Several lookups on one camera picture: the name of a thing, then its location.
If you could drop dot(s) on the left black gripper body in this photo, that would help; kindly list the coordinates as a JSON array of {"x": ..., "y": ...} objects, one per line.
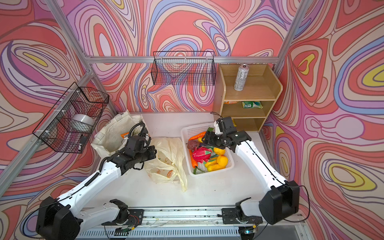
[{"x": 146, "y": 154}]

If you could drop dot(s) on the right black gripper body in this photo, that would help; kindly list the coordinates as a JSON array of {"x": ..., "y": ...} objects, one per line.
[{"x": 216, "y": 139}]

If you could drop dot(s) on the orange Fox's candy bag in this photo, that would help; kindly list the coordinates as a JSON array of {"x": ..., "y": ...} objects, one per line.
[{"x": 125, "y": 135}]

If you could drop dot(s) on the toy carrot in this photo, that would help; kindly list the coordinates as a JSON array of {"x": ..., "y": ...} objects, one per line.
[
  {"x": 200, "y": 135},
  {"x": 193, "y": 161}
]

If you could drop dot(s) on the leaf print canvas tote bag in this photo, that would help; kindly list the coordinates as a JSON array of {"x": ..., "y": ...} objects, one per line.
[{"x": 111, "y": 137}]

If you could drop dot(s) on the cream plastic grocery bag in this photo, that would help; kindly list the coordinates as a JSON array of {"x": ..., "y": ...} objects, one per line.
[{"x": 167, "y": 166}]

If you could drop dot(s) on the white perforated plastic basket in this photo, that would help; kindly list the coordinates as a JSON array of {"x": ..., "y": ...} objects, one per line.
[{"x": 186, "y": 134}]

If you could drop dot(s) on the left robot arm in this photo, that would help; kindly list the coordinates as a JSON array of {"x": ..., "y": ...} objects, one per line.
[{"x": 63, "y": 218}]

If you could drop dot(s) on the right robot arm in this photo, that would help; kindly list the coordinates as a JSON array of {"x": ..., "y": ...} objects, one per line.
[{"x": 281, "y": 197}]

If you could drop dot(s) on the toy yellow pear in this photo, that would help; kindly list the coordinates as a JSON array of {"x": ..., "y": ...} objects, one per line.
[{"x": 222, "y": 161}]

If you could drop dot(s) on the toy pink dragon fruit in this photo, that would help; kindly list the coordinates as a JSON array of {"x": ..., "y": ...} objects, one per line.
[{"x": 202, "y": 154}]

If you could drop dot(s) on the toy yellow corn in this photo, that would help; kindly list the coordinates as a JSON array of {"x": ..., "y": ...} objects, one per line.
[{"x": 213, "y": 166}]

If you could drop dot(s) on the toy dark red fruit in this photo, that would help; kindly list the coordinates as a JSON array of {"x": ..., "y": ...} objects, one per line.
[{"x": 193, "y": 145}]

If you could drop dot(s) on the green snack packet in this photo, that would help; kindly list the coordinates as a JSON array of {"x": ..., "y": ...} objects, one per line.
[{"x": 252, "y": 105}]

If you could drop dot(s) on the wooden shelf unit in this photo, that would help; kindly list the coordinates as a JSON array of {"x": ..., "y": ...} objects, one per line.
[{"x": 261, "y": 85}]

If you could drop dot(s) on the white tape roll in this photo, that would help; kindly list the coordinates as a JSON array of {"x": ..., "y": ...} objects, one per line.
[{"x": 82, "y": 123}]

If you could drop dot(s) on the black wire basket left wall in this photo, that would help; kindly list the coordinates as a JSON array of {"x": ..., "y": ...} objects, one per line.
[{"x": 54, "y": 129}]

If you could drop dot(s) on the black wire basket wall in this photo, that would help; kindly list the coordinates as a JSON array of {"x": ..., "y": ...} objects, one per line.
[
  {"x": 191, "y": 68},
  {"x": 54, "y": 129}
]

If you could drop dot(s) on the black wire basket back wall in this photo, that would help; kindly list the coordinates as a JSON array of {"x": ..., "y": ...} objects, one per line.
[{"x": 191, "y": 68}]

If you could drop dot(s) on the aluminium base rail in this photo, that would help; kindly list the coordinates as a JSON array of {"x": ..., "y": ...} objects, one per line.
[{"x": 112, "y": 222}]

